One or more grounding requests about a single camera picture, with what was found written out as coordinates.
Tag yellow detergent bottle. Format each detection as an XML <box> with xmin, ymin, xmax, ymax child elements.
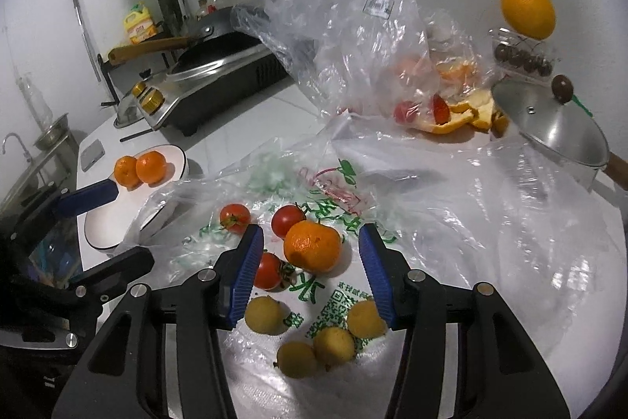
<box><xmin>122</xmin><ymin>2</ymin><xmax>165</xmax><ymax>46</ymax></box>

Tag smartphone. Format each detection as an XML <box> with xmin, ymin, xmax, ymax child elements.
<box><xmin>80</xmin><ymin>139</ymin><xmax>106</xmax><ymax>172</ymax></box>

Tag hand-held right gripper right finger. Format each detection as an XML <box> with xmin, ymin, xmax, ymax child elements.
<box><xmin>358</xmin><ymin>224</ymin><xmax>572</xmax><ymax>419</ymax></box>

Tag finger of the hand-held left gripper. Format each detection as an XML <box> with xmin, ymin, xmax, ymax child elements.
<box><xmin>69</xmin><ymin>246</ymin><xmax>155</xmax><ymax>297</ymax></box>
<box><xmin>0</xmin><ymin>181</ymin><xmax>120</xmax><ymax>248</ymax></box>

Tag clear crumpled plastic bag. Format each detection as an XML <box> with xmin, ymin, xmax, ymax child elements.
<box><xmin>230</xmin><ymin>0</ymin><xmax>496</xmax><ymax>130</ymax></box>

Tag orange mandarin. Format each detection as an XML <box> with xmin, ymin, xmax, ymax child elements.
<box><xmin>283</xmin><ymin>220</ymin><xmax>341</xmax><ymax>275</ymax></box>
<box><xmin>114</xmin><ymin>155</ymin><xmax>139</xmax><ymax>190</ymax></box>
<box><xmin>136</xmin><ymin>150</ymin><xmax>168</xmax><ymax>185</ymax></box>

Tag steel sink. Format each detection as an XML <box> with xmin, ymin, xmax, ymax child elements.
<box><xmin>0</xmin><ymin>144</ymin><xmax>79</xmax><ymax>223</ymax></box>

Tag large orange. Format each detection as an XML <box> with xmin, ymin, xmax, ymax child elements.
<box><xmin>500</xmin><ymin>0</ymin><xmax>557</xmax><ymax>41</ymax></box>

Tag white plate with dark rim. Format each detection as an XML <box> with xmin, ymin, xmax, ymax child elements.
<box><xmin>83</xmin><ymin>144</ymin><xmax>191</xmax><ymax>259</ymax></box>

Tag induction cooker with gold knobs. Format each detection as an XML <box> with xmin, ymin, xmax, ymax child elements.
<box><xmin>131</xmin><ymin>41</ymin><xmax>290</xmax><ymax>137</ymax></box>

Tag small yellow round fruit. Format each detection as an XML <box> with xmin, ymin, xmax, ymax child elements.
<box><xmin>244</xmin><ymin>295</ymin><xmax>288</xmax><ymax>335</ymax></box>
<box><xmin>347</xmin><ymin>300</ymin><xmax>387</xmax><ymax>338</ymax></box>
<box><xmin>275</xmin><ymin>341</ymin><xmax>319</xmax><ymax>379</ymax></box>
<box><xmin>313</xmin><ymin>326</ymin><xmax>356</xmax><ymax>371</ymax></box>

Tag steel faucet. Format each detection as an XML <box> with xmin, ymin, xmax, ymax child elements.
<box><xmin>1</xmin><ymin>132</ymin><xmax>33</xmax><ymax>165</ymax></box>

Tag dark grapes cluster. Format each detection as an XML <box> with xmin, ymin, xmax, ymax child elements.
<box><xmin>488</xmin><ymin>26</ymin><xmax>560</xmax><ymax>81</ymax></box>

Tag black wok with wooden handle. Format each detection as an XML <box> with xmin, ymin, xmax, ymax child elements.
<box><xmin>108</xmin><ymin>4</ymin><xmax>268</xmax><ymax>71</ymax></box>

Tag clear glass bottle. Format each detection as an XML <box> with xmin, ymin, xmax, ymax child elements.
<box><xmin>17</xmin><ymin>73</ymin><xmax>52</xmax><ymax>130</ymax></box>

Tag black chopstick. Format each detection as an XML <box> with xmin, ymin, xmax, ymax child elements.
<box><xmin>119</xmin><ymin>127</ymin><xmax>160</xmax><ymax>142</ymax></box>

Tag pot with wooden handle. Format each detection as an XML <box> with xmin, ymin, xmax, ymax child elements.
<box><xmin>571</xmin><ymin>144</ymin><xmax>628</xmax><ymax>193</ymax></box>

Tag orange peels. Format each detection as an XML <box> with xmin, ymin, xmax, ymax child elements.
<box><xmin>417</xmin><ymin>60</ymin><xmax>508</xmax><ymax>137</ymax></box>

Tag steel bowl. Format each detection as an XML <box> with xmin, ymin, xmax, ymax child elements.
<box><xmin>33</xmin><ymin>112</ymin><xmax>74</xmax><ymax>150</ymax></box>

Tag black wire rack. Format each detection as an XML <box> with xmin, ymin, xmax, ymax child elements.
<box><xmin>95</xmin><ymin>53</ymin><xmax>172</xmax><ymax>106</ymax></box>

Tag small red cherry tomato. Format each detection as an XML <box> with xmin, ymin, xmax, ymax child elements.
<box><xmin>395</xmin><ymin>100</ymin><xmax>418</xmax><ymax>125</ymax></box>
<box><xmin>432</xmin><ymin>94</ymin><xmax>451</xmax><ymax>125</ymax></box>

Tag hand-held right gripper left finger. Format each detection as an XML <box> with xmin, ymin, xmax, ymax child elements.
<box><xmin>51</xmin><ymin>225</ymin><xmax>264</xmax><ymax>419</ymax></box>

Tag printed plastic bag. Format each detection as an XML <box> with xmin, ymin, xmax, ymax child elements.
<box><xmin>118</xmin><ymin>115</ymin><xmax>628</xmax><ymax>419</ymax></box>

